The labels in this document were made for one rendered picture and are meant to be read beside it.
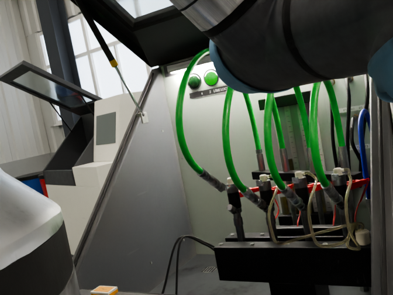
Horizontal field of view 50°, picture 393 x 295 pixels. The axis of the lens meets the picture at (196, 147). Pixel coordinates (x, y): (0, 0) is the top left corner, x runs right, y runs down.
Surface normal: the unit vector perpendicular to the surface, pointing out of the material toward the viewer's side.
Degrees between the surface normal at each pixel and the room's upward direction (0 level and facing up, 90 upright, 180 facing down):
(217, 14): 128
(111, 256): 90
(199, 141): 90
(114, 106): 76
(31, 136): 90
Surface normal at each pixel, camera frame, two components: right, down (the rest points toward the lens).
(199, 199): -0.48, 0.17
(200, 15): -0.47, 0.81
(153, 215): 0.86, -0.11
